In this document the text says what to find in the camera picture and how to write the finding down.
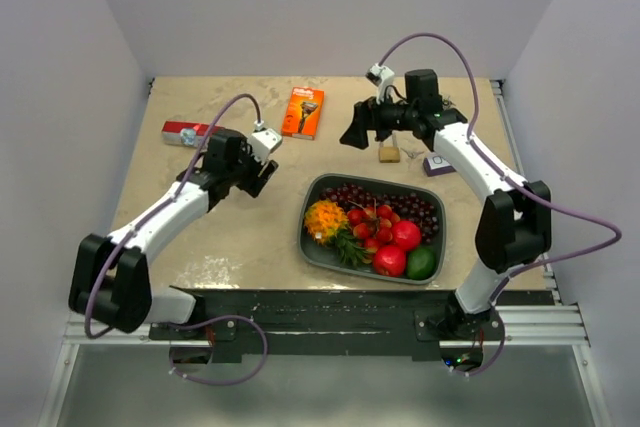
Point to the orange horned melon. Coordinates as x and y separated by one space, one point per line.
324 221

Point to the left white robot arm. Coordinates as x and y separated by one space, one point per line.
111 280

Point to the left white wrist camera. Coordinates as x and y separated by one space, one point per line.
263 141

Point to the orange razor box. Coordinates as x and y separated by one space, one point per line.
303 112

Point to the brass padlock with key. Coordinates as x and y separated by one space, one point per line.
391 152

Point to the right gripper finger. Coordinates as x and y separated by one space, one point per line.
384 126
356 135

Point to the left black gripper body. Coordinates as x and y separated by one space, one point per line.
246 171

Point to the green avocado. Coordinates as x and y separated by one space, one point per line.
421 263

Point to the black key bunch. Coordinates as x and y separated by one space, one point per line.
447 102

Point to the dark red grapes bunch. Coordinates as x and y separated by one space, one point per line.
408 206

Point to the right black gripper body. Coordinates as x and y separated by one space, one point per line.
403 115

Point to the upper red pomegranate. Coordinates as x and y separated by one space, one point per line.
406 235

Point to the purple toothpaste box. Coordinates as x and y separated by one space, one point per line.
436 165

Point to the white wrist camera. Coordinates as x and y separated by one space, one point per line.
263 141
382 77

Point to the red pomegranate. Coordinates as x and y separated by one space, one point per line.
390 261
406 235

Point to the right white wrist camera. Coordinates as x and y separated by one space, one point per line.
382 77

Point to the grey fruit tray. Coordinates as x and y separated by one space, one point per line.
326 255

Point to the lower red pomegranate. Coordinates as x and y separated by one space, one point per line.
390 261

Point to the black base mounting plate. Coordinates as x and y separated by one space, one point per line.
234 320

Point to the green pineapple leaf top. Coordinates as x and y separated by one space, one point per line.
350 251

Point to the red toothpaste box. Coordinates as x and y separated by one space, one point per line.
181 133

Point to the aluminium frame rail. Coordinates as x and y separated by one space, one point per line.
553 325

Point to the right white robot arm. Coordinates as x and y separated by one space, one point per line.
515 225

